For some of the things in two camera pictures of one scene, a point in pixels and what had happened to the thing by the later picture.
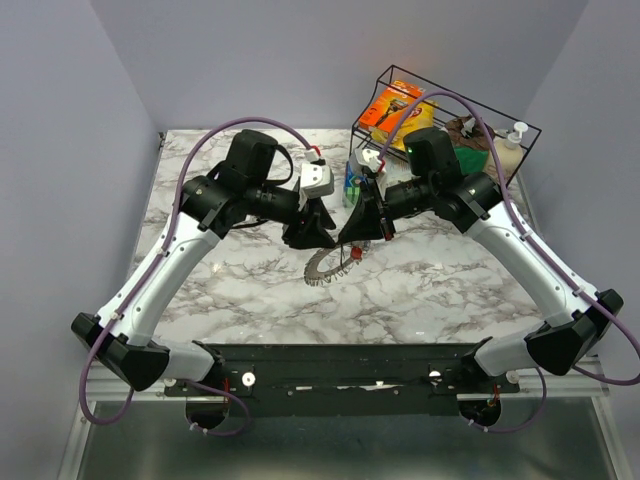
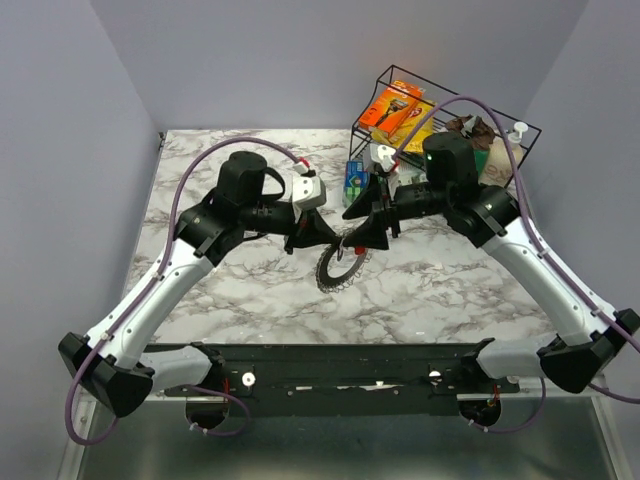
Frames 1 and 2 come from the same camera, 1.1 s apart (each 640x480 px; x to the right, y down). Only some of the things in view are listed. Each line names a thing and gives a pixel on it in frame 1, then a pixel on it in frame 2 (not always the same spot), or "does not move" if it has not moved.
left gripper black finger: [306, 234] does not move
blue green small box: [352, 184] does not move
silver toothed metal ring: [313, 277] to [336, 285]
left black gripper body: [304, 209] does not move
